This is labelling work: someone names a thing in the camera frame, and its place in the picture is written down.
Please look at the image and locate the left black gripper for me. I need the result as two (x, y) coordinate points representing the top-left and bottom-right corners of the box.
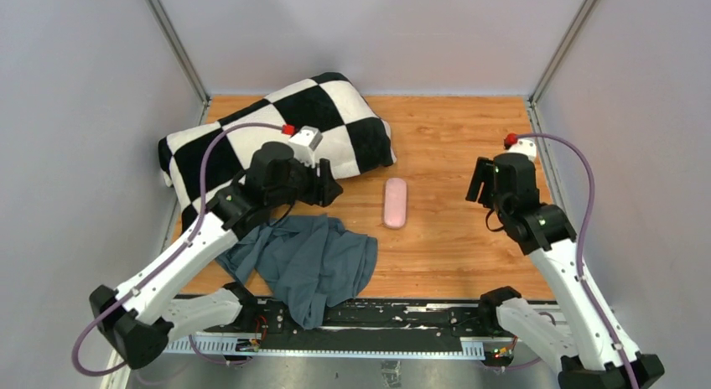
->
(267, 150), (343, 209)

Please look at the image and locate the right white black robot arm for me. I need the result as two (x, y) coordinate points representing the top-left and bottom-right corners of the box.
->
(466, 152), (665, 388)

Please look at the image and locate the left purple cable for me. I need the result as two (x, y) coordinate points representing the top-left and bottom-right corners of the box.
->
(71, 122), (295, 377)

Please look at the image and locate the pink glasses case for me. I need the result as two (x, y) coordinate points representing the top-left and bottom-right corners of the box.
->
(383, 178), (407, 229)

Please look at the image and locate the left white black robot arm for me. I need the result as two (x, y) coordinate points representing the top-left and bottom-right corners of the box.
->
(89, 142), (343, 370)

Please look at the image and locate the aluminium frame rail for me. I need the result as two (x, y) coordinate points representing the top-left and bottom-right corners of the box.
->
(163, 334), (485, 361)

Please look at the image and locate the black mounting base plate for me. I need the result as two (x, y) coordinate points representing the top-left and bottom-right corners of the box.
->
(206, 298), (514, 357)

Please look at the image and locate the grey blue crumpled garment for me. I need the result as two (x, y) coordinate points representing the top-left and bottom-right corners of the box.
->
(216, 215), (378, 329)

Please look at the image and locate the black white checkered pillow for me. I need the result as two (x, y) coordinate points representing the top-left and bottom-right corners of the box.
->
(158, 72), (397, 227)

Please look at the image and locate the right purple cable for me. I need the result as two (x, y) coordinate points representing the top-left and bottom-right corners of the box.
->
(502, 132), (642, 389)

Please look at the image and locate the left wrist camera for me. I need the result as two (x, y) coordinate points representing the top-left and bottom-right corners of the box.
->
(282, 124), (323, 168)

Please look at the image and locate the purple cable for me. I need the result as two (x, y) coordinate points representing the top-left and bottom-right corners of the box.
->
(71, 122), (295, 377)
(502, 132), (642, 389)

